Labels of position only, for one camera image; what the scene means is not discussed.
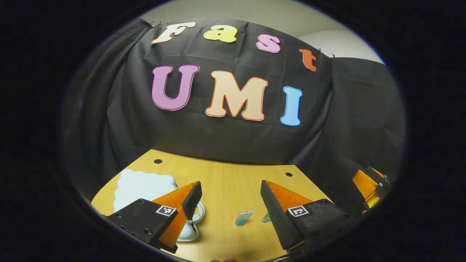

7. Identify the light blue suitcase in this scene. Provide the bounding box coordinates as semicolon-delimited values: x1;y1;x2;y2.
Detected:
114;169;205;242

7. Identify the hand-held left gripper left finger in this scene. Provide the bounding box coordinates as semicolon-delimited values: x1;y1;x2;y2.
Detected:
106;181;203;254

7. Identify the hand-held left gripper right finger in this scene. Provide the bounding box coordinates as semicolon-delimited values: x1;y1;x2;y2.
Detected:
260;180;364;261

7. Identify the black backdrop cloth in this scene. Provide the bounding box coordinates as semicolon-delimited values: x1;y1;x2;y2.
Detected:
60;17;406;215

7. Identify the light blue tube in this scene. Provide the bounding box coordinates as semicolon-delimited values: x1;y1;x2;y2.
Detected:
235;210;255;227

